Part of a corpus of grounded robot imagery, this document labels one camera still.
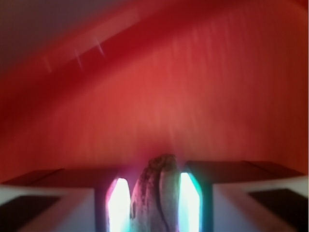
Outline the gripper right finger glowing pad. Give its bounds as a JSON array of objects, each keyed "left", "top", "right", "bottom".
[{"left": 179, "top": 160, "right": 309, "bottom": 232}]

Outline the long brown wood chip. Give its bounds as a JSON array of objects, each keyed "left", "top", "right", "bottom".
[{"left": 129, "top": 154, "right": 181, "bottom": 232}]

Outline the red plastic tray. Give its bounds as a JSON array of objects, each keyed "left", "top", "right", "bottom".
[{"left": 0, "top": 0, "right": 309, "bottom": 181}]

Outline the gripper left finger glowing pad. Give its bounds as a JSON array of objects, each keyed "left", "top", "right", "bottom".
[{"left": 0, "top": 168, "right": 130, "bottom": 232}]

